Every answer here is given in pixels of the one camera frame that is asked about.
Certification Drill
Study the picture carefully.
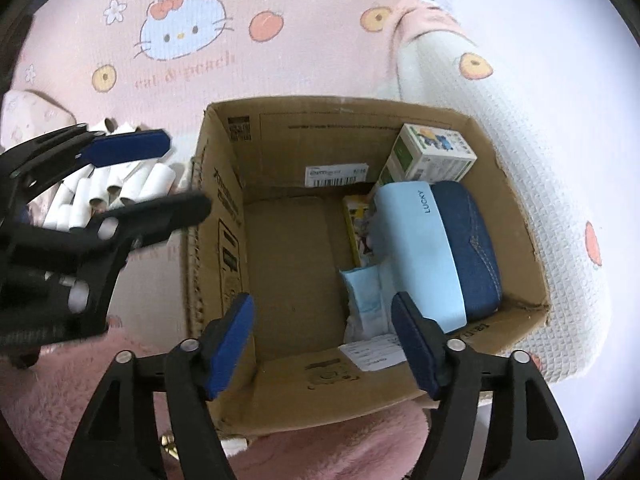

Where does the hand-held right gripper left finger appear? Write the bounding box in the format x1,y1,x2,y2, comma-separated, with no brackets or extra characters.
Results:
60,292,256,480

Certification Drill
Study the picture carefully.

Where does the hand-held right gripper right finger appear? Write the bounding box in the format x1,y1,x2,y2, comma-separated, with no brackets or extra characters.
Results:
391,291,586,480

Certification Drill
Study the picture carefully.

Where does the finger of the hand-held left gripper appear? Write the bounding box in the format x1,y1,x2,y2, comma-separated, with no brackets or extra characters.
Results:
65,191,213,341
0,122,172,196

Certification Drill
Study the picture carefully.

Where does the light blue glasses case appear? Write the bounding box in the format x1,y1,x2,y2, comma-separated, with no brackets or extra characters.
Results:
372,181,468,334

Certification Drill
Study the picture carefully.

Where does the cardboard box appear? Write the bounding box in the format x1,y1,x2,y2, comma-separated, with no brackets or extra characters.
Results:
181,96,551,436

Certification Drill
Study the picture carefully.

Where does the pile of white paper tubes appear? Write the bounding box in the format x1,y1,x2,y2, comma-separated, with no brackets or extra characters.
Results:
40,117,176,234

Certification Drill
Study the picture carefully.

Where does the small pink cushion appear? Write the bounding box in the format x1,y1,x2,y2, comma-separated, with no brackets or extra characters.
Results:
0,90,79,149

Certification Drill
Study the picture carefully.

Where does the small yellow box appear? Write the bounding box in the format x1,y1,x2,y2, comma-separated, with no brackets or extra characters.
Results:
341,195,379,269

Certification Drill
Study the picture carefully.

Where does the pink fuzzy garment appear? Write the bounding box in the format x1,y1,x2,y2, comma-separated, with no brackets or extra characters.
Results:
0,310,432,480

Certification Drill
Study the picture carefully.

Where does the green white cartoon box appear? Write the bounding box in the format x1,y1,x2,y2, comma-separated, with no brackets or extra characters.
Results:
377,123,477,196

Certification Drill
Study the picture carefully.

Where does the pink printed blanket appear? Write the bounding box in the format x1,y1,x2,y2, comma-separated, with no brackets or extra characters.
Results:
0,0,466,331

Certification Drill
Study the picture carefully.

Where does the white quilt with peach print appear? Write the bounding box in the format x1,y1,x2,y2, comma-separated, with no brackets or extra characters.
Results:
390,25,614,386

